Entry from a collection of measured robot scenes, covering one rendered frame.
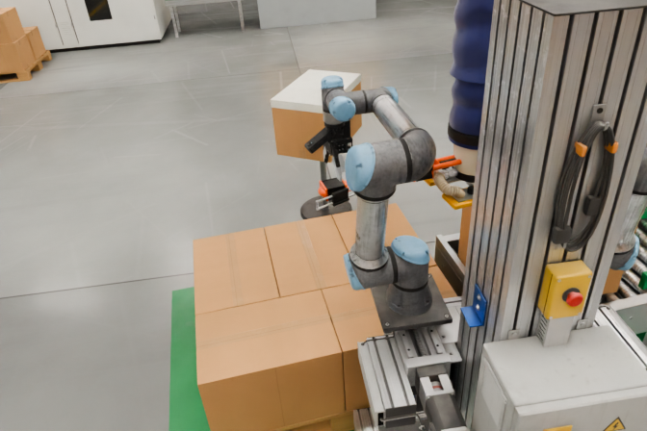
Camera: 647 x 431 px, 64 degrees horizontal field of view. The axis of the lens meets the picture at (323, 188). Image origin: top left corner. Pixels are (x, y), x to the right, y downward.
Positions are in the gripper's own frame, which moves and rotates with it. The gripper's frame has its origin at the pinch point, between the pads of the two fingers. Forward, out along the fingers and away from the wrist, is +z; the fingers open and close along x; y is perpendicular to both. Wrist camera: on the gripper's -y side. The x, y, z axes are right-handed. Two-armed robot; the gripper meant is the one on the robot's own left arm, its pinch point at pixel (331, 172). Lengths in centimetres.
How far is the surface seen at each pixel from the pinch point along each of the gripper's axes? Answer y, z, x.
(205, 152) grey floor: -24, 133, 309
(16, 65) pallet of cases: -228, 110, 642
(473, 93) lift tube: 52, -22, -6
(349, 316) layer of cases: 5, 78, 4
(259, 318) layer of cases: -33, 78, 19
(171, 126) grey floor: -48, 133, 387
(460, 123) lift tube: 50, -10, -3
